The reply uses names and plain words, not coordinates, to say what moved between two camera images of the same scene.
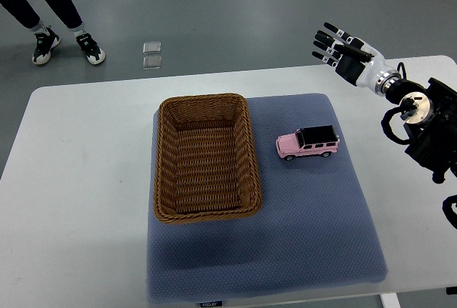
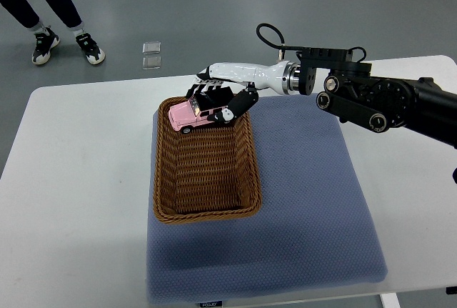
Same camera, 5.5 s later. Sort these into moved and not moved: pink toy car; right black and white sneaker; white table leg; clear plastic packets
Moved: pink toy car
Not moved: white table leg; right black and white sneaker; clear plastic packets
